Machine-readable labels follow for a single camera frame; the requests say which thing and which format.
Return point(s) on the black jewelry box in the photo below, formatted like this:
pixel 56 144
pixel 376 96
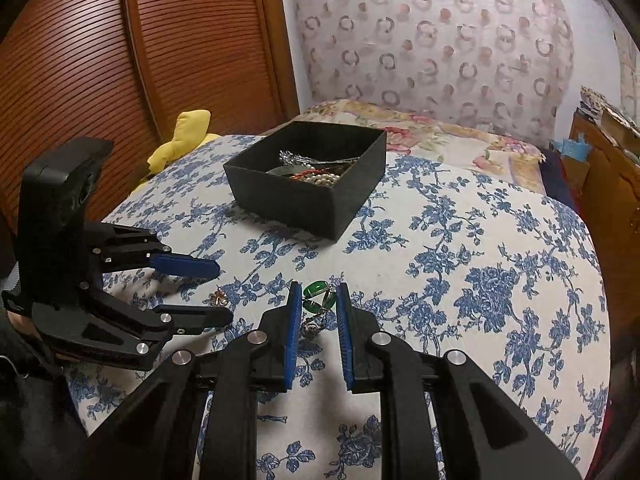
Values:
pixel 345 164

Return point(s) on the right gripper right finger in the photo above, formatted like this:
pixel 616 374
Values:
pixel 442 416

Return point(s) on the blue floral white quilt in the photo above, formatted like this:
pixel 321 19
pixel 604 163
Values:
pixel 446 258

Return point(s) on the yellow pikachu plush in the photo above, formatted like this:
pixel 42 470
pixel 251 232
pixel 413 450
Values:
pixel 191 132

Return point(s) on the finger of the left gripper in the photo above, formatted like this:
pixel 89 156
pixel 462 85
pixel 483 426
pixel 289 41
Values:
pixel 190 317
pixel 185 264

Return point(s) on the floral cream bed blanket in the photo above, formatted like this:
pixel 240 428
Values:
pixel 497 156

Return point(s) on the wooden sideboard cabinet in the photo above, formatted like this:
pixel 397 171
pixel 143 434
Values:
pixel 610 201

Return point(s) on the dark blue bed sheet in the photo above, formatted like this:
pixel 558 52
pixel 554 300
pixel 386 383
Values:
pixel 554 178

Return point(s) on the pale green jade bangle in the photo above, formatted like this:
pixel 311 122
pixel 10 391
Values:
pixel 287 170

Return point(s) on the circle patterned lace curtain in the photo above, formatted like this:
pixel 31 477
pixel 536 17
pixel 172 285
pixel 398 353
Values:
pixel 501 64

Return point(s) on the wooden louvered wardrobe door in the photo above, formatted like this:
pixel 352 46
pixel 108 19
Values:
pixel 123 70

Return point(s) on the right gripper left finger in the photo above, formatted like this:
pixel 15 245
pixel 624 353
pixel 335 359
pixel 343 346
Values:
pixel 198 413

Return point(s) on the stack of books and papers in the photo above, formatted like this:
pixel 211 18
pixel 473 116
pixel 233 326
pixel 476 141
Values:
pixel 609 118

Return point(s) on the small gold brooch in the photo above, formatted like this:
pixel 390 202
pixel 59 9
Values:
pixel 219 299

